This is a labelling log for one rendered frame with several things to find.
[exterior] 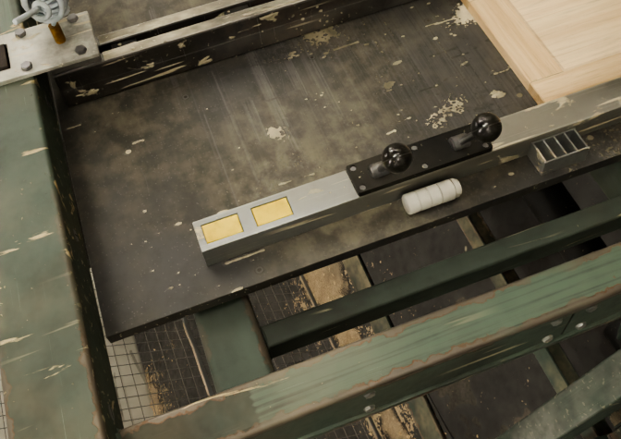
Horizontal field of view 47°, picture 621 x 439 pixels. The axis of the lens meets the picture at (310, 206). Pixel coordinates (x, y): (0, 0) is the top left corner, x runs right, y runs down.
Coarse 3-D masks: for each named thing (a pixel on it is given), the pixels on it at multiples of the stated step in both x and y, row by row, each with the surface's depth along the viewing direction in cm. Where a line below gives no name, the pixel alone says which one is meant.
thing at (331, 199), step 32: (576, 96) 102; (608, 96) 102; (512, 128) 100; (544, 128) 99; (576, 128) 101; (480, 160) 99; (288, 192) 96; (320, 192) 96; (352, 192) 96; (384, 192) 96; (192, 224) 95; (288, 224) 94; (320, 224) 97; (224, 256) 95
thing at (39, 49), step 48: (48, 0) 99; (240, 0) 114; (288, 0) 113; (336, 0) 115; (384, 0) 119; (48, 48) 105; (96, 48) 105; (144, 48) 109; (192, 48) 112; (240, 48) 116; (96, 96) 113
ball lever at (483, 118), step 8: (488, 112) 87; (472, 120) 88; (480, 120) 86; (488, 120) 86; (496, 120) 86; (472, 128) 87; (480, 128) 86; (488, 128) 86; (496, 128) 86; (456, 136) 97; (464, 136) 94; (472, 136) 91; (480, 136) 86; (488, 136) 86; (496, 136) 86; (456, 144) 97; (464, 144) 97
